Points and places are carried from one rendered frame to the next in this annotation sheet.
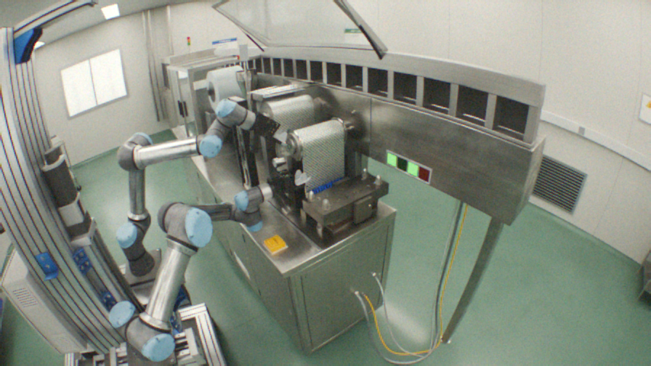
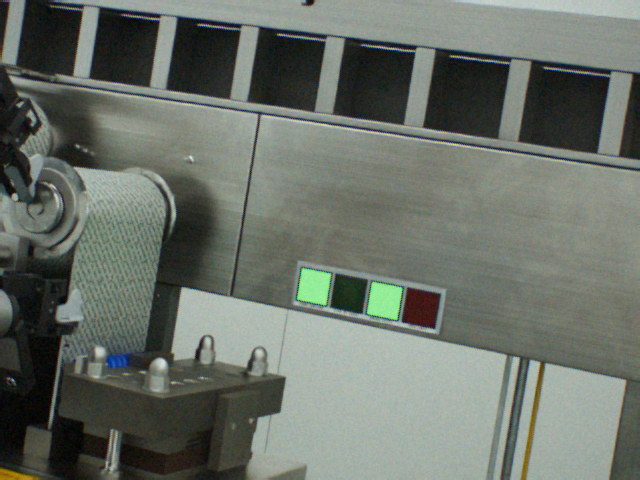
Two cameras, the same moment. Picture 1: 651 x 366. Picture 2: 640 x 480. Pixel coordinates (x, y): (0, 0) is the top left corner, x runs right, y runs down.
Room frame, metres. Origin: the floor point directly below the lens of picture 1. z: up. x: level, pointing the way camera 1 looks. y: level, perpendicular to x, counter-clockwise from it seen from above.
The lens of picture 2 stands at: (-0.77, 0.86, 1.38)
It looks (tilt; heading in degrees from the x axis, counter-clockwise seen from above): 3 degrees down; 329
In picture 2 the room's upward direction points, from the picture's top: 9 degrees clockwise
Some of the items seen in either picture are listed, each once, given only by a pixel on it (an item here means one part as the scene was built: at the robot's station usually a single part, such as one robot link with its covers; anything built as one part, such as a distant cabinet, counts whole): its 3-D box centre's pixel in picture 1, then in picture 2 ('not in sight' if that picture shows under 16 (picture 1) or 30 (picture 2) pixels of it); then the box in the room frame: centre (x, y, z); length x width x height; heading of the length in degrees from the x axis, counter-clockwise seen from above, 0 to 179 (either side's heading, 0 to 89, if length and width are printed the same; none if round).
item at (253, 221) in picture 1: (249, 216); not in sight; (1.02, 0.34, 1.01); 0.11 x 0.08 x 0.11; 67
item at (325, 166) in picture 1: (325, 168); (111, 303); (1.24, 0.00, 1.12); 0.23 x 0.01 x 0.18; 126
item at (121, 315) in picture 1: (128, 322); not in sight; (0.43, 0.70, 0.98); 0.13 x 0.12 x 0.14; 67
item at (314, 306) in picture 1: (248, 203); not in sight; (2.01, 0.64, 0.43); 2.52 x 0.64 x 0.86; 36
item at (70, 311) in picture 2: (303, 178); (72, 309); (1.15, 0.10, 1.12); 0.09 x 0.03 x 0.06; 125
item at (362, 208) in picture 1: (363, 210); (235, 430); (1.10, -0.17, 0.96); 0.10 x 0.03 x 0.11; 126
